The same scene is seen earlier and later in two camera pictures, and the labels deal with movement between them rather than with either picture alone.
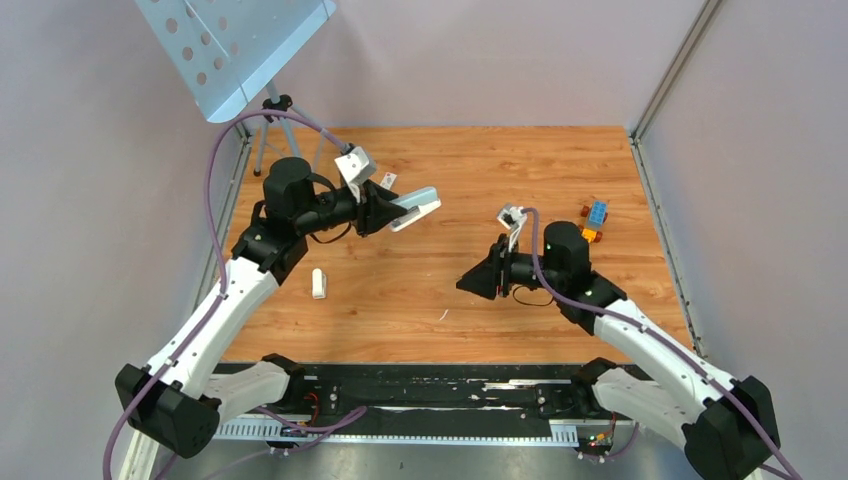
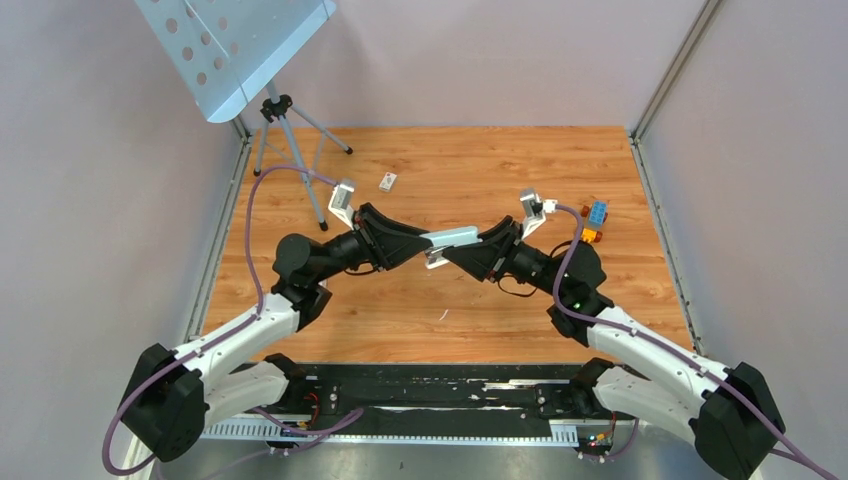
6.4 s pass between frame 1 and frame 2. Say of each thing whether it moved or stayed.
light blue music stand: stayed
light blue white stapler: moved
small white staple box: stayed
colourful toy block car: stayed
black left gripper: moved
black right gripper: moved
